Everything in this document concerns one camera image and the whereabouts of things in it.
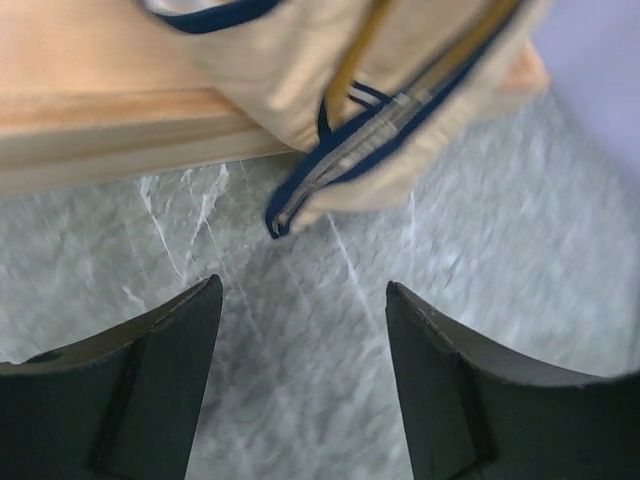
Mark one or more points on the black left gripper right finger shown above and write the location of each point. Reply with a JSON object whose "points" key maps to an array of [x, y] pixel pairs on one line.
{"points": [[475, 409]]}

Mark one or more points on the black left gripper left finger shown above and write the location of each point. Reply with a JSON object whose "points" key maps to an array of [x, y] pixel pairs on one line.
{"points": [[121, 404]]}

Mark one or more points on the beige underwear navy trim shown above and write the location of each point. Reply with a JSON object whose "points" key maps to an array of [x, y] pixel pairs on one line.
{"points": [[369, 92]]}

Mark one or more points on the wooden hanger rack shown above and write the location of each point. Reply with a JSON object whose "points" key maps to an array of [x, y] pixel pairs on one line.
{"points": [[93, 90]]}

